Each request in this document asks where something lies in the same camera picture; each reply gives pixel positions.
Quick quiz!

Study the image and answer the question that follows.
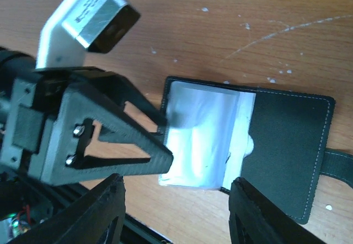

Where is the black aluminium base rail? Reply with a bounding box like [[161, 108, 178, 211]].
[[0, 183, 172, 244]]

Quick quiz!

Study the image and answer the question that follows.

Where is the black card holder wallet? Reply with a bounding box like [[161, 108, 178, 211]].
[[159, 77, 352, 224]]

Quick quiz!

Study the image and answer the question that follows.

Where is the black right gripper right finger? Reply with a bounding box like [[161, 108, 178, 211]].
[[228, 177, 323, 243]]

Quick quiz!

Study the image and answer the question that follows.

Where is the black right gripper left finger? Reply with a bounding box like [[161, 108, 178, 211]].
[[10, 174, 126, 243]]

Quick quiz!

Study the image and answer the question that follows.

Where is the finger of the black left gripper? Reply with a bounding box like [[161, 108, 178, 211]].
[[68, 67, 167, 134], [41, 84, 173, 186]]

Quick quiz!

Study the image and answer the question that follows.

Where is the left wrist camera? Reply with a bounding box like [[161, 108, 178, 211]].
[[36, 0, 141, 69]]

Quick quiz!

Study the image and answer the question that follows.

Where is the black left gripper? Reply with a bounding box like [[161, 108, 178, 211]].
[[1, 48, 72, 186]]

